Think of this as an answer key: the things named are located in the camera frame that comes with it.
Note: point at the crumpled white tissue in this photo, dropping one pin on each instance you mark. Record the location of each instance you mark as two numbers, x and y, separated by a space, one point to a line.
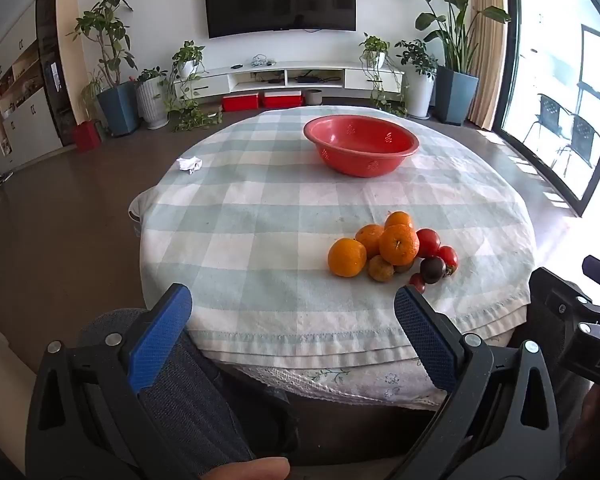
189 165

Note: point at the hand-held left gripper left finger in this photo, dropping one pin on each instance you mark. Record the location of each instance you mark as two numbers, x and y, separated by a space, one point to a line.
160 332

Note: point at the red floor bin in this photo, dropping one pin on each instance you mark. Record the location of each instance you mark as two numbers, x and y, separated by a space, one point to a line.
87 136

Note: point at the trailing vine plant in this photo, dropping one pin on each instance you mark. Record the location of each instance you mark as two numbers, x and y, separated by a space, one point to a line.
375 47

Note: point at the dark blue tapered pot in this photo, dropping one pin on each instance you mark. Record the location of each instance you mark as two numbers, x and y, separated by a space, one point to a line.
456 95

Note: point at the blue square plant pot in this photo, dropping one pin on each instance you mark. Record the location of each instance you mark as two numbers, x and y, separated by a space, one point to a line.
119 110

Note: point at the large orange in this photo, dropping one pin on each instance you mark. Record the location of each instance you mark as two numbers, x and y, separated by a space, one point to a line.
347 258

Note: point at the bushy green plant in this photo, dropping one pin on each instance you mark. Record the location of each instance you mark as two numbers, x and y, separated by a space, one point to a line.
417 57

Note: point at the white floral under cloth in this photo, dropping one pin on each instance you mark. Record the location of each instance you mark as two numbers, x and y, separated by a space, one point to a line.
330 382

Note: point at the red storage box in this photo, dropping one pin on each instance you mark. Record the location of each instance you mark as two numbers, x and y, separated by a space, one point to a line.
240 102
282 100

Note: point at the brown round fruit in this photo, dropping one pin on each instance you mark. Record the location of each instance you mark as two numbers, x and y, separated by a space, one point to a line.
405 267
381 270

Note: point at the tall leafy tree plant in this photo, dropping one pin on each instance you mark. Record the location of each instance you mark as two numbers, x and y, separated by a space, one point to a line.
107 25

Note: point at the small grey cylinder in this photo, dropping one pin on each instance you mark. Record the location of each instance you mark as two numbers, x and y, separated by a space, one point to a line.
314 97

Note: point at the large dark purple plum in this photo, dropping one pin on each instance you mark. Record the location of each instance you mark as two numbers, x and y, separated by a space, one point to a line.
432 270

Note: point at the white television cabinet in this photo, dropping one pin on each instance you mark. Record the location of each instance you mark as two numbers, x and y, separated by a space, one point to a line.
215 80

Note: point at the person's left hand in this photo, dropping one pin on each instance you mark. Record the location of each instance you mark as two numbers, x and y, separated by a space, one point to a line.
250 470

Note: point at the trailing pothos plant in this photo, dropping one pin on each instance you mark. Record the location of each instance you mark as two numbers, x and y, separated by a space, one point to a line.
187 57

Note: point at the small green plant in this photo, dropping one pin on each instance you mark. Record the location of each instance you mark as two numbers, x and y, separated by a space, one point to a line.
152 75

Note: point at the red plastic colander bowl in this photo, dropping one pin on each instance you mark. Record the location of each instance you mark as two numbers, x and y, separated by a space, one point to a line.
360 160

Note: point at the large broad-leaf plant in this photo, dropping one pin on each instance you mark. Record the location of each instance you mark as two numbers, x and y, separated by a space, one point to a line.
452 20

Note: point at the black sliding glass door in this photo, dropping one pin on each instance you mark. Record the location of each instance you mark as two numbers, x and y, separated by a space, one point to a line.
509 60

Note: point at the black set-top box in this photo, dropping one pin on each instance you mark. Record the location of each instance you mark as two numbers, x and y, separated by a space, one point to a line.
307 79

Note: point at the tall white plant pot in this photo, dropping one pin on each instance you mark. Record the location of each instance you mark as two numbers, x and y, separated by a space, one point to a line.
420 97

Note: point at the black outdoor chair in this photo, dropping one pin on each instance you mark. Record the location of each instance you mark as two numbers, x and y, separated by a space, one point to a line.
582 137
547 110

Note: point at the white wall cabinet unit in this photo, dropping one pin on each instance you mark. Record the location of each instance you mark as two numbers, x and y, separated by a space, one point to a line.
25 115

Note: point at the white ribbed plant pot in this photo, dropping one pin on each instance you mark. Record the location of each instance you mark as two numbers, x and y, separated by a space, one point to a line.
152 105

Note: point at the red tomato with green calyx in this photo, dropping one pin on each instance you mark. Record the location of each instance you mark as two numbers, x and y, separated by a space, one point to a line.
449 256

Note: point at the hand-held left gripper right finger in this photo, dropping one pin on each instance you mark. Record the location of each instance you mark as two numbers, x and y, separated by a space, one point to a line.
425 335

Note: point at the small dark red plum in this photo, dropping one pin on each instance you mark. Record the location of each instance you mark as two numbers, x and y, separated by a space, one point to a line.
417 282

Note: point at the beige curtain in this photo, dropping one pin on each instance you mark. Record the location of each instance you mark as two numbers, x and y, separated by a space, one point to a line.
490 50

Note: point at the dark glass display cabinet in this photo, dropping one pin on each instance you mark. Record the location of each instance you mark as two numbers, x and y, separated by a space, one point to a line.
55 60

